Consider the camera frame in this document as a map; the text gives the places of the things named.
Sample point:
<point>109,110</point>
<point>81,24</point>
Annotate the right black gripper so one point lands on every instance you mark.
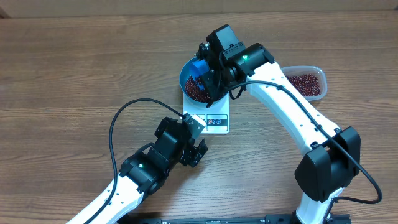
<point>214,81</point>

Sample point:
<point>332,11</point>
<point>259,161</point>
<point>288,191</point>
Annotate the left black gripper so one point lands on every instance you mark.
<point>194,155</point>

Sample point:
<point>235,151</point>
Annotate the blue plastic measuring scoop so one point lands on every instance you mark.
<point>197,69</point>

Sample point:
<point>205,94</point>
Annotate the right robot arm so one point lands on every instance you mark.
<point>330,154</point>

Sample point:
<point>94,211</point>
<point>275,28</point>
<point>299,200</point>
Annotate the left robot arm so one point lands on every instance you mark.
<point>143,173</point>

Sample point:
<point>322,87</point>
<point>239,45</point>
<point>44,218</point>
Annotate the red beans in bowl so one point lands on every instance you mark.
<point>194,92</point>

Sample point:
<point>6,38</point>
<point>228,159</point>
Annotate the teal round bowl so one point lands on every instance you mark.
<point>185,73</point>

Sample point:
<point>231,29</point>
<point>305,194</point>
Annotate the white digital kitchen scale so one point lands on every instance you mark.
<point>216,116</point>

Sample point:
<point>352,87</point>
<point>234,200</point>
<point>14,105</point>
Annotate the red adzuki beans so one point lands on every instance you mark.
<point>306,85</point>

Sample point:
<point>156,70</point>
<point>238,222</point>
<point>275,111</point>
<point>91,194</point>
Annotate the clear plastic food container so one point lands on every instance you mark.
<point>304,69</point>

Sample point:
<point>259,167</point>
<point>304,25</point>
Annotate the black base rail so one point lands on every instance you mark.
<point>268,219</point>

